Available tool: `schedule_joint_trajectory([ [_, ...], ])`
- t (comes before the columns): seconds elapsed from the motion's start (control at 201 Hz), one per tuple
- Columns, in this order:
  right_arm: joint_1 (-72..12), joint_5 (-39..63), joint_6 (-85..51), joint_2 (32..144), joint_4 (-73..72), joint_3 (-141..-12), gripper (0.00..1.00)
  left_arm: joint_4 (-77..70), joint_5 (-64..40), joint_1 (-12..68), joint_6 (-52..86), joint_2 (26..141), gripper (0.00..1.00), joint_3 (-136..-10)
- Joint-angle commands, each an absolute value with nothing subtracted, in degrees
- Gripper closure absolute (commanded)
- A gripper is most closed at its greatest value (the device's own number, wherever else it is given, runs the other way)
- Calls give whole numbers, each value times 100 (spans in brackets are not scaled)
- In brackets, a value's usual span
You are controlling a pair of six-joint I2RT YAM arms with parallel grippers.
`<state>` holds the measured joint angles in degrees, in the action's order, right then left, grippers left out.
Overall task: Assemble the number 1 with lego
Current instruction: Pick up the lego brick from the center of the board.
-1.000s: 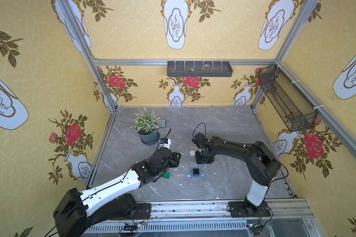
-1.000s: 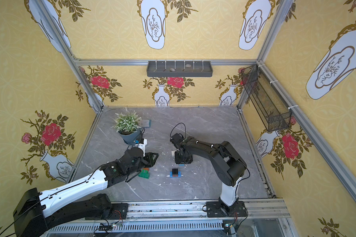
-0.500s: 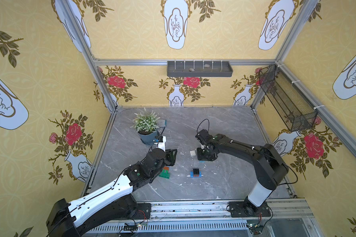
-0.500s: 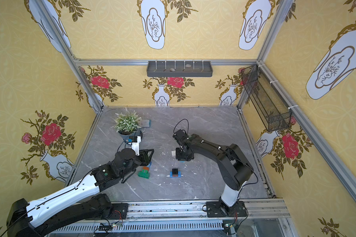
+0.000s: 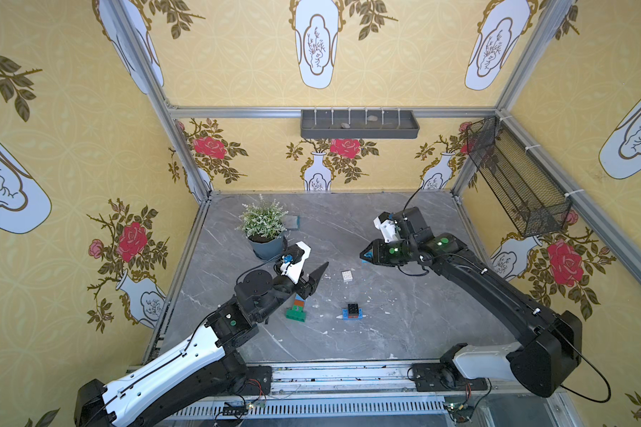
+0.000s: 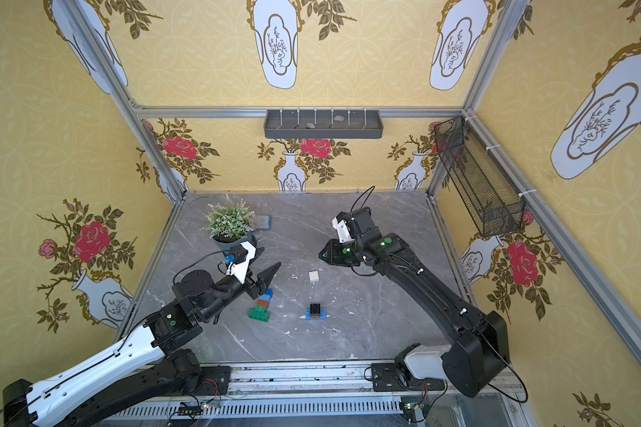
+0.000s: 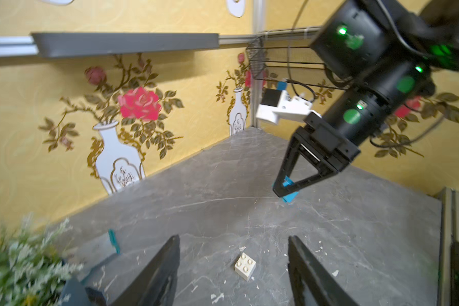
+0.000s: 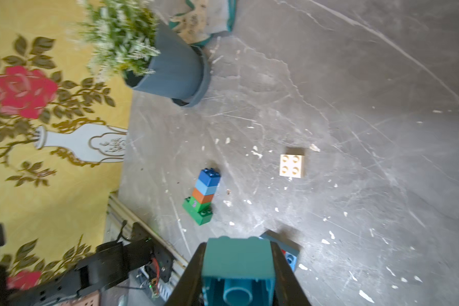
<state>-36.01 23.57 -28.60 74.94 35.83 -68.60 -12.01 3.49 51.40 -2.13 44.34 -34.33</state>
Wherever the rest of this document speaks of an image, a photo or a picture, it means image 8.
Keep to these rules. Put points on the light blue lego brick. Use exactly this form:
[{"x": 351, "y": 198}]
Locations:
[{"x": 204, "y": 189}]

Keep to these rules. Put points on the potted plant grey pot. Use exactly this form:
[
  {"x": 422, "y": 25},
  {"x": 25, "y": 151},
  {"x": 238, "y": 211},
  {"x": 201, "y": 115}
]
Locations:
[{"x": 129, "y": 40}]

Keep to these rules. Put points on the teal lego brick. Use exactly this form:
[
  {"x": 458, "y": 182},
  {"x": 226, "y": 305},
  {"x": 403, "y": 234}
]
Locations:
[{"x": 238, "y": 271}]

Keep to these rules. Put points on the long blue lego brick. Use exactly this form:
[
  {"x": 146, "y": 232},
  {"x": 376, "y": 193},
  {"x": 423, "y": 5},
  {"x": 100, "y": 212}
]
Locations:
[{"x": 292, "y": 248}]

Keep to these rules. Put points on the long green lego brick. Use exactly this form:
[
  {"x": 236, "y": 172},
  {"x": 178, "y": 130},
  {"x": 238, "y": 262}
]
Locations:
[{"x": 201, "y": 213}]

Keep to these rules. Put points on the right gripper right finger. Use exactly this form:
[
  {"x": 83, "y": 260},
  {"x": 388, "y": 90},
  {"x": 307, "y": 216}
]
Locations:
[{"x": 287, "y": 290}]

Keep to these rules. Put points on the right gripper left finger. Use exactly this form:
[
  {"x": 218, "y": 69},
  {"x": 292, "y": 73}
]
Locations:
[{"x": 188, "y": 291}]

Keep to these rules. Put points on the dark blue lego brick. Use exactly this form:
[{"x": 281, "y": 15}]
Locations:
[{"x": 209, "y": 177}]

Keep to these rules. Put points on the grey teal sponge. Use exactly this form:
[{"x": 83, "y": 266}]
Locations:
[{"x": 205, "y": 19}]

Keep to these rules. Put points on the aluminium rail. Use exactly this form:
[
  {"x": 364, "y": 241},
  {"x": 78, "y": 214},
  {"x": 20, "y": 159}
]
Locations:
[{"x": 138, "y": 288}]

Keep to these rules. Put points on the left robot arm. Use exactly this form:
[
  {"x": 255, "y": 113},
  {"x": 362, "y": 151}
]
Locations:
[{"x": 108, "y": 267}]

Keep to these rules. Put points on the brown lego brick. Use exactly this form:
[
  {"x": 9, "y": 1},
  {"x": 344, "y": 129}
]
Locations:
[{"x": 200, "y": 198}]

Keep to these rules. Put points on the white lego brick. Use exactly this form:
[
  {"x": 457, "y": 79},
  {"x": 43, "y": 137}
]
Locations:
[{"x": 291, "y": 166}]

